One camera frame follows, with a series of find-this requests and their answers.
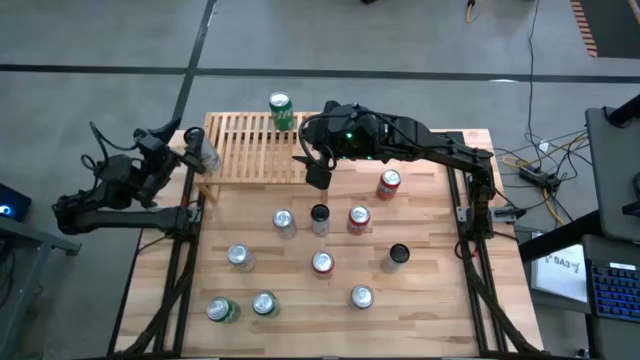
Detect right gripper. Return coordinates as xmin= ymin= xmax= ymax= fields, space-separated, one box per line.
xmin=292 ymin=101 xmax=391 ymax=191

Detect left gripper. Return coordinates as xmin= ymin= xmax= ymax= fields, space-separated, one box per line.
xmin=133 ymin=118 xmax=207 ymax=206

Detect orange-red Fanta can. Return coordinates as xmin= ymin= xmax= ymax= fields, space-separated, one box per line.
xmin=375 ymin=168 xmax=403 ymax=202
xmin=346 ymin=204 xmax=372 ymax=236
xmin=310 ymin=250 xmax=336 ymax=280

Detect green Sprite can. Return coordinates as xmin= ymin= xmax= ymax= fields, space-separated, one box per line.
xmin=268 ymin=91 xmax=296 ymax=133
xmin=205 ymin=296 xmax=242 ymax=324
xmin=250 ymin=290 xmax=281 ymax=319

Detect silver Diet Coke can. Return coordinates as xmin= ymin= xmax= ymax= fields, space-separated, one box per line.
xmin=349 ymin=284 xmax=376 ymax=311
xmin=272 ymin=208 xmax=298 ymax=241
xmin=225 ymin=243 xmax=258 ymax=274

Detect wooden slatted shelf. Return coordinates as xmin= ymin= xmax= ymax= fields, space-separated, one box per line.
xmin=193 ymin=111 xmax=331 ymax=205

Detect black device with blue light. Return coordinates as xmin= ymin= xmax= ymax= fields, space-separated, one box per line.
xmin=0 ymin=182 xmax=32 ymax=224

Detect grey metal stand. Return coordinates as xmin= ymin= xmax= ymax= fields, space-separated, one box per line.
xmin=0 ymin=214 xmax=83 ymax=360

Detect black power strip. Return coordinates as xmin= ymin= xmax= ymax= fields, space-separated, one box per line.
xmin=518 ymin=166 xmax=561 ymax=190

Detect black desk support bar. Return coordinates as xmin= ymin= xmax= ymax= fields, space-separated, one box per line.
xmin=518 ymin=209 xmax=601 ymax=261

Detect white paper sign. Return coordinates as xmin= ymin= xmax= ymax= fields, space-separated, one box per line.
xmin=529 ymin=243 xmax=590 ymax=305

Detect grey desk panel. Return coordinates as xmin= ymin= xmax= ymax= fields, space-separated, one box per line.
xmin=584 ymin=106 xmax=640 ymax=244

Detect backlit black keyboard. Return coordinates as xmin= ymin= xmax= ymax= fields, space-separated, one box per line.
xmin=588 ymin=260 xmax=640 ymax=324

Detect dark grey desk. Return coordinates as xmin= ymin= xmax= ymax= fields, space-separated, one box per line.
xmin=582 ymin=234 xmax=640 ymax=360

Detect black mat orange striped edge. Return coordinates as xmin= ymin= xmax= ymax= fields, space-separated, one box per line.
xmin=569 ymin=0 xmax=640 ymax=59

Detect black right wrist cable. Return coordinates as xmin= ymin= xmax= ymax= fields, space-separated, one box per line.
xmin=298 ymin=114 xmax=336 ymax=171

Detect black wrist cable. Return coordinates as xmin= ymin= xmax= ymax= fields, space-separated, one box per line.
xmin=79 ymin=120 xmax=141 ymax=174
xmin=298 ymin=114 xmax=336 ymax=171

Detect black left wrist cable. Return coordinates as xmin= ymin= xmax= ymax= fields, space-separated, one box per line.
xmin=79 ymin=120 xmax=141 ymax=174

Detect black aluminium table frame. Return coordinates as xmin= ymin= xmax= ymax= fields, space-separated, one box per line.
xmin=107 ymin=128 xmax=541 ymax=359

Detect yellow floor cable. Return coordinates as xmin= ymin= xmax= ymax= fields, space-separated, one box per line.
xmin=499 ymin=134 xmax=589 ymax=226

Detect tangled black floor cables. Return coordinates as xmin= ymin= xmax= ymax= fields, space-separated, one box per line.
xmin=494 ymin=127 xmax=591 ymax=236

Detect long thin black cable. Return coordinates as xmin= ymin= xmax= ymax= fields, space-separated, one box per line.
xmin=526 ymin=0 xmax=541 ymax=146

